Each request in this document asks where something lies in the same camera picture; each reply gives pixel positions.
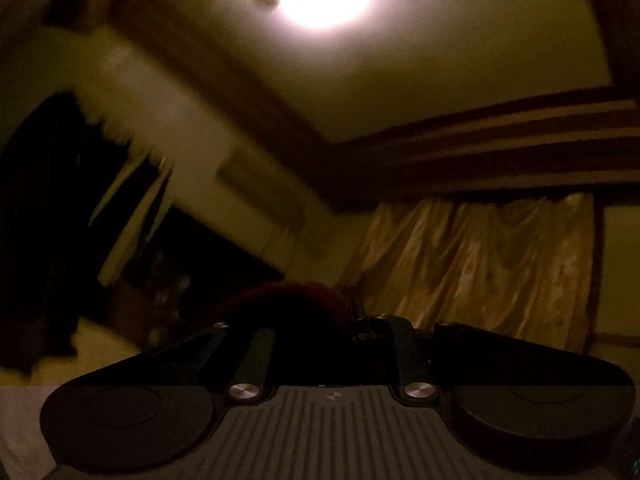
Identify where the white floral bed sheet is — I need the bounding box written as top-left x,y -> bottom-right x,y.
1,318 -> 140,387

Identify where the brown curtain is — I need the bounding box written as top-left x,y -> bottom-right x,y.
338,193 -> 596,352

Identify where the wall air conditioner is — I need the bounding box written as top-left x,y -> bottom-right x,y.
216,148 -> 308,233

